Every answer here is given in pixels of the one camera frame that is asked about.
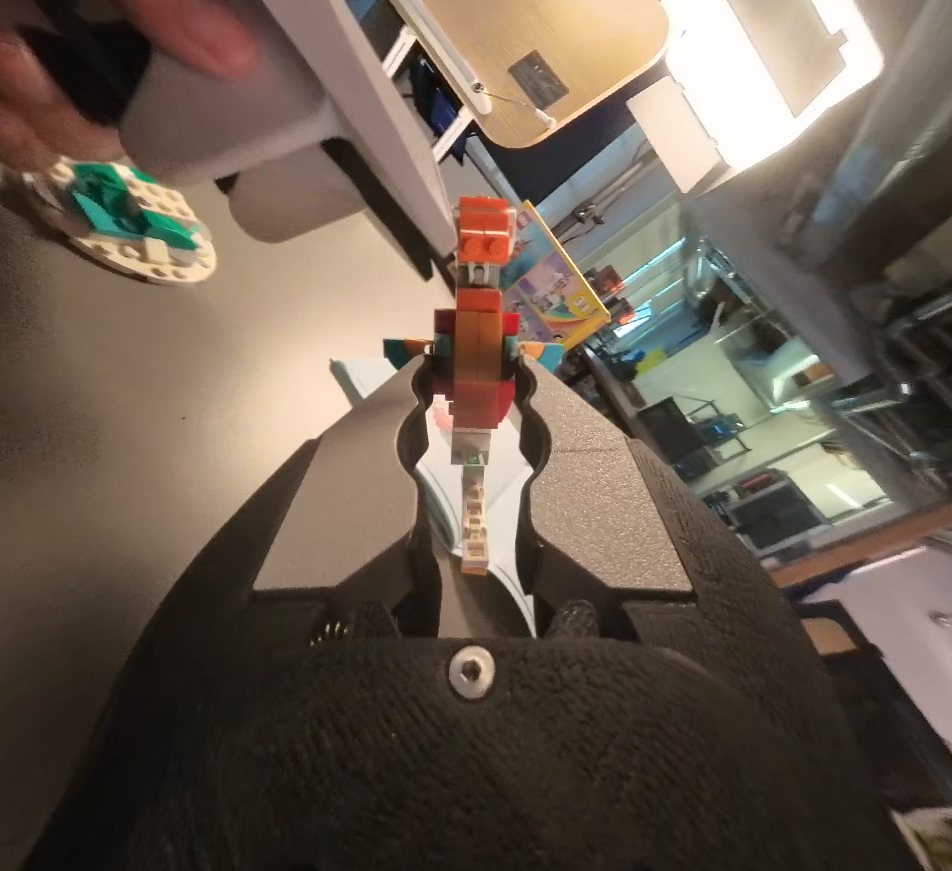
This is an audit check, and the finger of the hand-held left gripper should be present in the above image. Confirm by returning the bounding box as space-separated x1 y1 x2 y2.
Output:
229 138 447 285
120 0 458 258

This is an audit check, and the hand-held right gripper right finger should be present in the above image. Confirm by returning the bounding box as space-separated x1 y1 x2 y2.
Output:
517 356 698 598

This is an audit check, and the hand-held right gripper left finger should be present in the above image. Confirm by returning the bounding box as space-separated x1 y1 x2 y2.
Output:
251 356 432 597

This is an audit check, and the instruction booklet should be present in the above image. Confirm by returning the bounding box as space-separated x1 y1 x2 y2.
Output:
331 358 538 640

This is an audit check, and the orange lego seahorse figure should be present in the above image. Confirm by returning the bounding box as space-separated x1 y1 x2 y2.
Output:
383 194 566 576

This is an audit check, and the round white lego base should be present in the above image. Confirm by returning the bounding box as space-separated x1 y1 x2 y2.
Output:
0 156 219 290

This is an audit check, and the yellow lego set box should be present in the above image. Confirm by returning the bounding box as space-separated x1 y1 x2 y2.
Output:
497 200 613 351

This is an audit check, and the person's left hand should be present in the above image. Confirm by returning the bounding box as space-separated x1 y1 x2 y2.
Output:
0 0 260 169

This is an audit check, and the wooden book stand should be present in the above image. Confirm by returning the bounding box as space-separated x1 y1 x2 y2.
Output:
374 0 670 152

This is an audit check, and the white light panel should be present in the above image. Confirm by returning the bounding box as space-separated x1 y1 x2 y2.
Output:
627 0 888 197

